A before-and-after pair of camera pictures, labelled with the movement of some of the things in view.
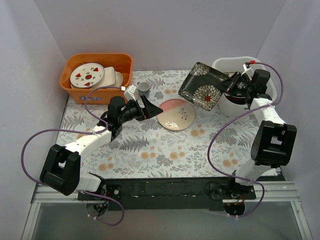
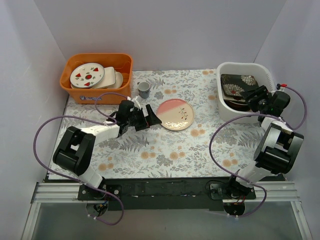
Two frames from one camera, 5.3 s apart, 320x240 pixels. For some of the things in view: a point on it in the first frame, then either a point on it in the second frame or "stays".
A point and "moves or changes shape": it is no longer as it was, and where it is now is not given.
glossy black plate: x=238 y=99 → x=241 y=105
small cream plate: x=119 y=79 stays
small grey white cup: x=143 y=88 stays
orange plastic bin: x=123 y=63 stays
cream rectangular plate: x=109 y=78 stays
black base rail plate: x=166 y=193 stays
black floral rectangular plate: x=204 y=85 moves or changes shape
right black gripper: x=232 y=83 → x=253 y=96
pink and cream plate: x=177 y=114 stays
